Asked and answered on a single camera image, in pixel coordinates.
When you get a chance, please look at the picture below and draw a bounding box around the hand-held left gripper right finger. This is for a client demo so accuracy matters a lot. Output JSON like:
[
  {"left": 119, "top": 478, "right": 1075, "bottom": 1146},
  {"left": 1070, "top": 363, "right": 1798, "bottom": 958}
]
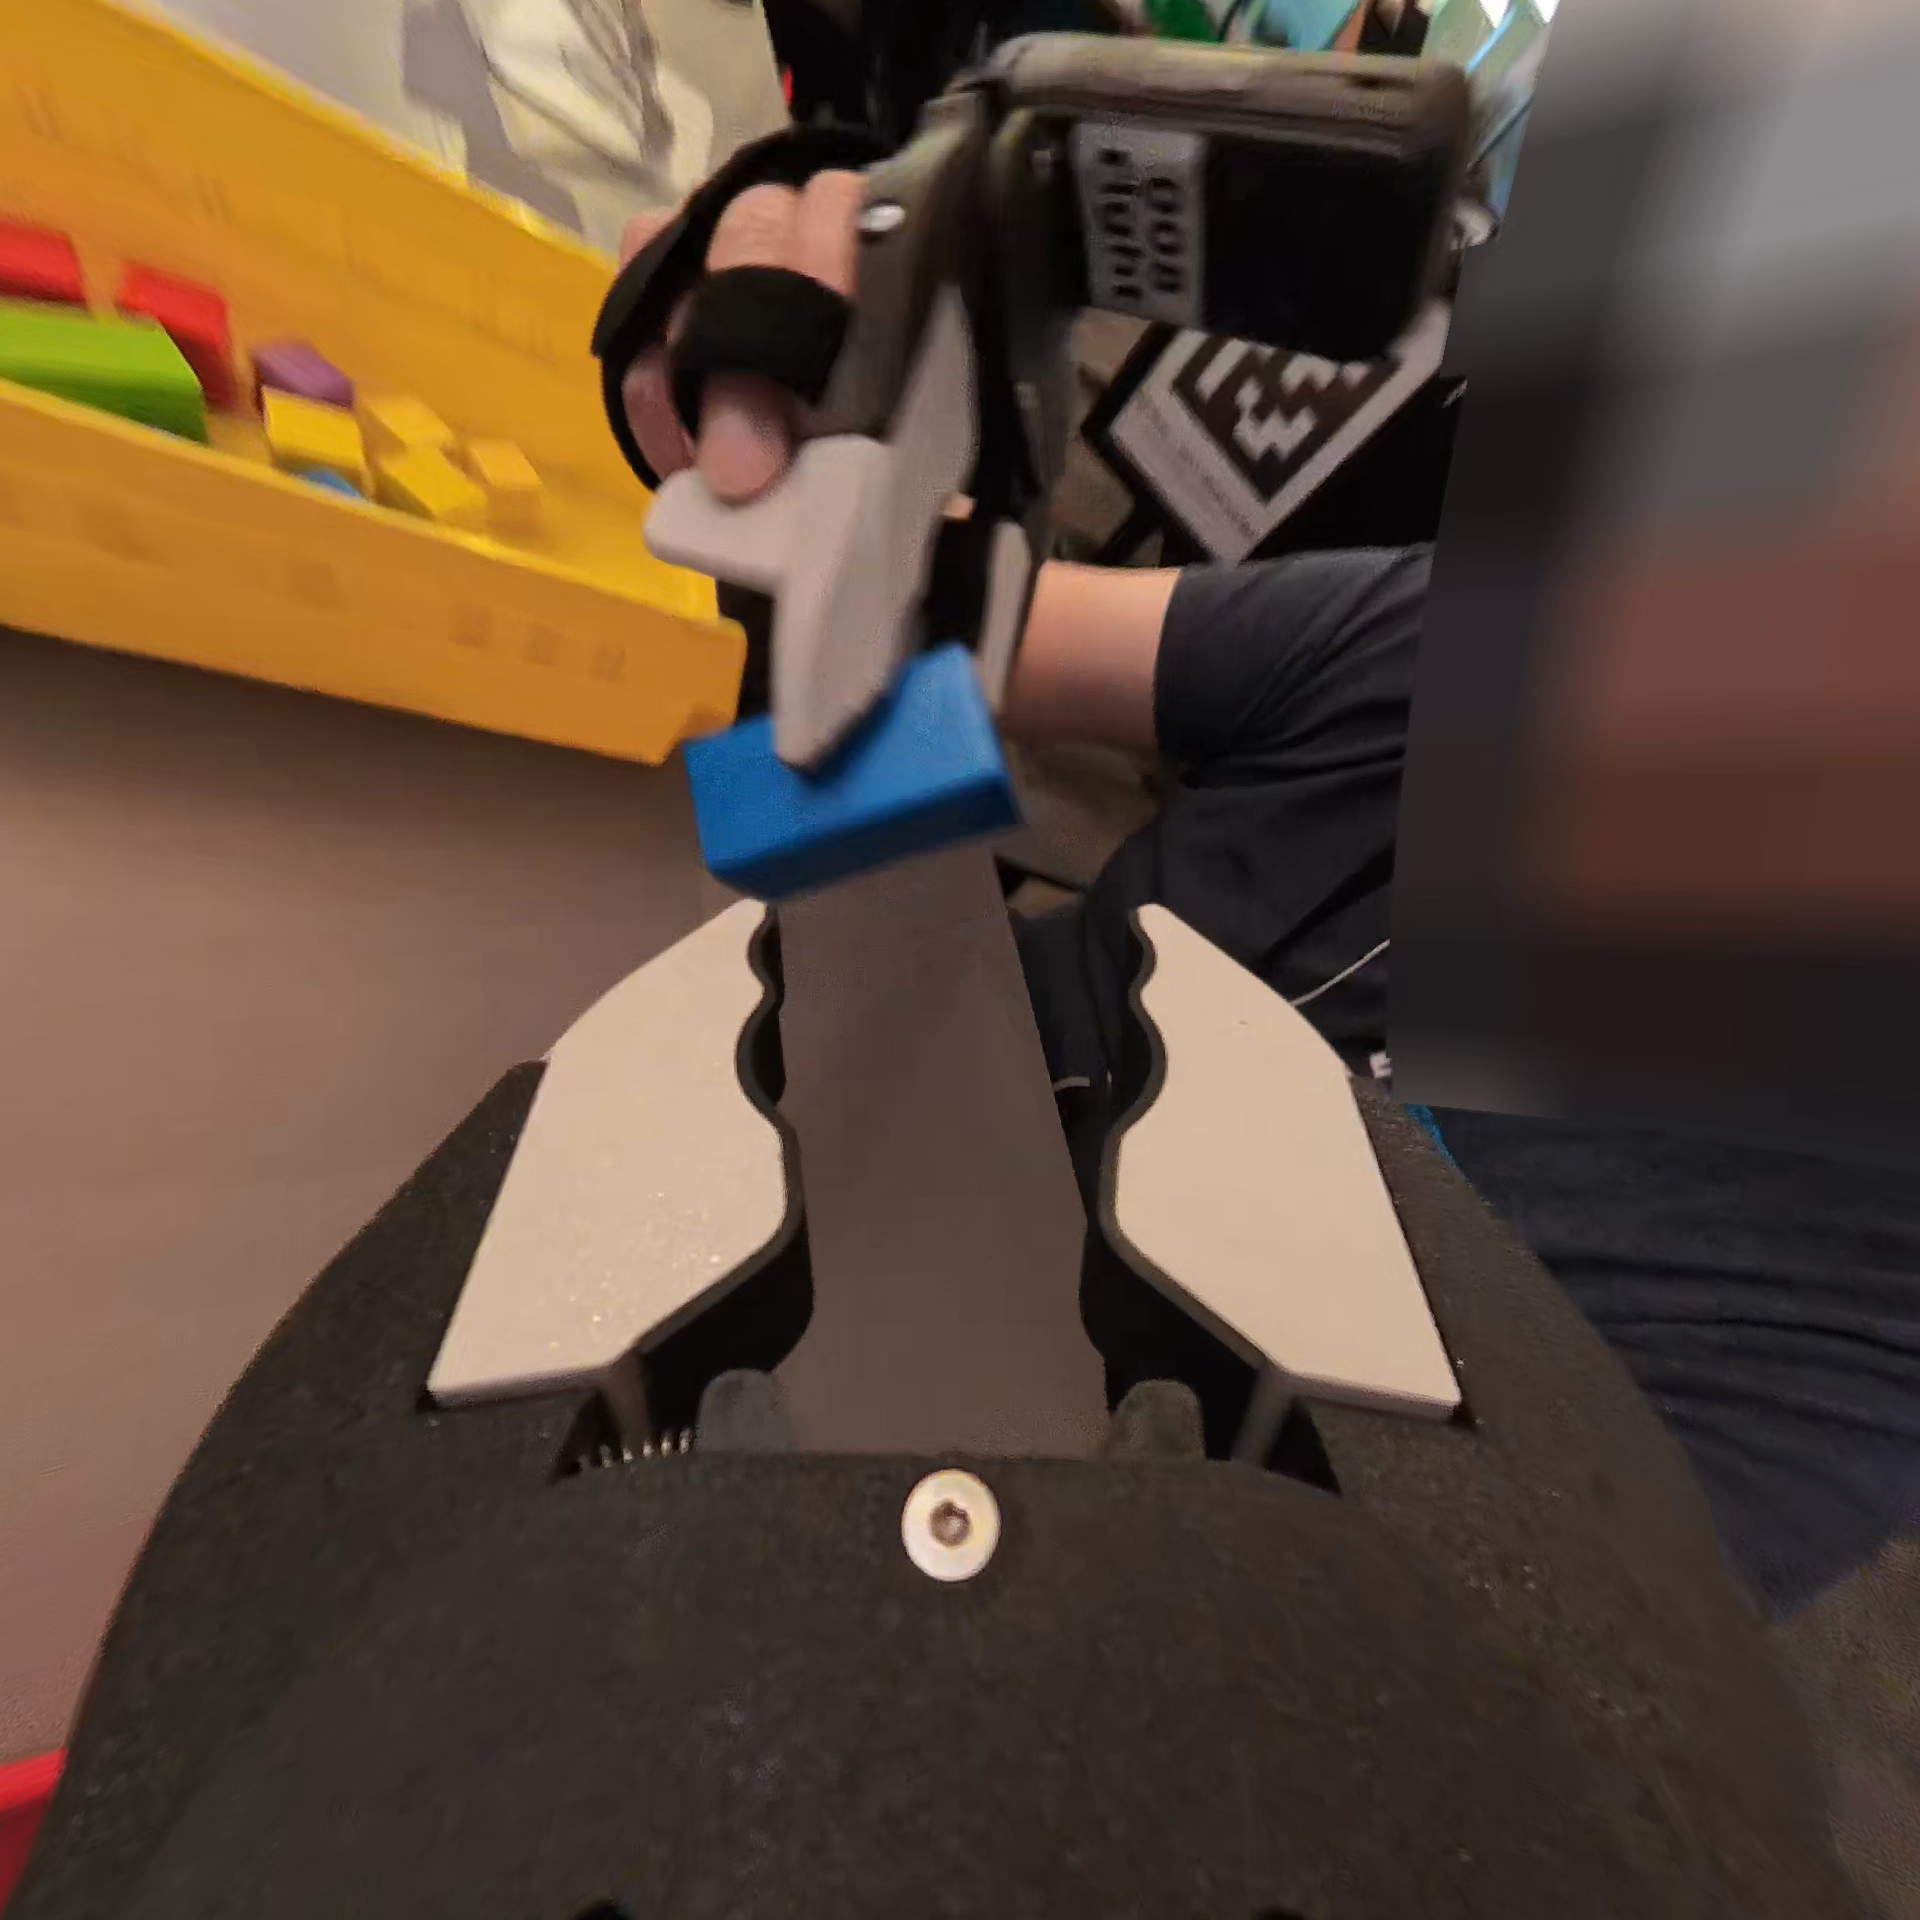
[{"left": 1099, "top": 902, "right": 1467, "bottom": 1424}]

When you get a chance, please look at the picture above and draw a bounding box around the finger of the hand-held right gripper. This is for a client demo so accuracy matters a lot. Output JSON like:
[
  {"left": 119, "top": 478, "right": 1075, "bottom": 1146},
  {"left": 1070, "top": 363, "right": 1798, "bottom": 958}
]
[
  {"left": 765, "top": 291, "right": 989, "bottom": 779},
  {"left": 973, "top": 522, "right": 1039, "bottom": 724}
]

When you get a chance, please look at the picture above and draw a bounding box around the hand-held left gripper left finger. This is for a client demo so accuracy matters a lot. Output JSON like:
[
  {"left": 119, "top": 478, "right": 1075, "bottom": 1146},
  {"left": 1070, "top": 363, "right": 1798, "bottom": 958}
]
[{"left": 426, "top": 897, "right": 814, "bottom": 1412}]

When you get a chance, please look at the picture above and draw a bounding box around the blue rectangular block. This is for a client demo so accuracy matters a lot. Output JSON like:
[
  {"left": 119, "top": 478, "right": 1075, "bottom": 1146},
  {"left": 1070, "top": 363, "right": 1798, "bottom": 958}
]
[{"left": 683, "top": 644, "right": 1025, "bottom": 904}]

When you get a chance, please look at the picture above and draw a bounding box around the yellow cube block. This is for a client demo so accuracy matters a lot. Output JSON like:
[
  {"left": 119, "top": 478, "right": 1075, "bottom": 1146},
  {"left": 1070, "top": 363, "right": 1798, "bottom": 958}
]
[{"left": 461, "top": 437, "right": 546, "bottom": 530}]

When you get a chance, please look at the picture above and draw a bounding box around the yellow plastic bin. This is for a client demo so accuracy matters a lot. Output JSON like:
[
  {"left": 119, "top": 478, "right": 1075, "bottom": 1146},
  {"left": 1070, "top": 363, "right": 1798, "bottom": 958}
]
[{"left": 0, "top": 0, "right": 750, "bottom": 767}]

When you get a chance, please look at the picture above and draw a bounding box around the red plastic bin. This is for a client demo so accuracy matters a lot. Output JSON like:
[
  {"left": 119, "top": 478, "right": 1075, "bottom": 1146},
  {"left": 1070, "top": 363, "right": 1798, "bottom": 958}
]
[{"left": 0, "top": 1745, "right": 69, "bottom": 1885}]

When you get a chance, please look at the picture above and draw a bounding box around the person's right forearm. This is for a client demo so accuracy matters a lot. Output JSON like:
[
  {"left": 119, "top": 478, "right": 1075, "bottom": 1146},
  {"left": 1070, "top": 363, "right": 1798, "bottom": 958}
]
[{"left": 1025, "top": 564, "right": 1190, "bottom": 763}]

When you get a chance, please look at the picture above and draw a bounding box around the person's right hand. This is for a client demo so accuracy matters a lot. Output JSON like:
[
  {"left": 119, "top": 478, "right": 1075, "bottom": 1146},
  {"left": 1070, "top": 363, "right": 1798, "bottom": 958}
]
[{"left": 618, "top": 170, "right": 869, "bottom": 506}]

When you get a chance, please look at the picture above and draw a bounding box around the person's dark clothing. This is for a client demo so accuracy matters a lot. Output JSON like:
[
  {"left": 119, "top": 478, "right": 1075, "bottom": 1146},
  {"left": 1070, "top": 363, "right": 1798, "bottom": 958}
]
[{"left": 1002, "top": 542, "right": 1920, "bottom": 1627}]

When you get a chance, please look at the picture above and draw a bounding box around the purple wooden block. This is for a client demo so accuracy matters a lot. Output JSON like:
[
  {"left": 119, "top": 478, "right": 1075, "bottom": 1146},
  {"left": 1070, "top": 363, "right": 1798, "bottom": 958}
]
[{"left": 252, "top": 341, "right": 357, "bottom": 413}]

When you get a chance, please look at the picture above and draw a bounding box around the red wooden block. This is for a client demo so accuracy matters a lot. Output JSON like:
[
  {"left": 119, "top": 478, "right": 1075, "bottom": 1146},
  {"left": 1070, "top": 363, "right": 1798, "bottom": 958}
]
[
  {"left": 0, "top": 223, "right": 88, "bottom": 310},
  {"left": 119, "top": 266, "right": 243, "bottom": 409}
]

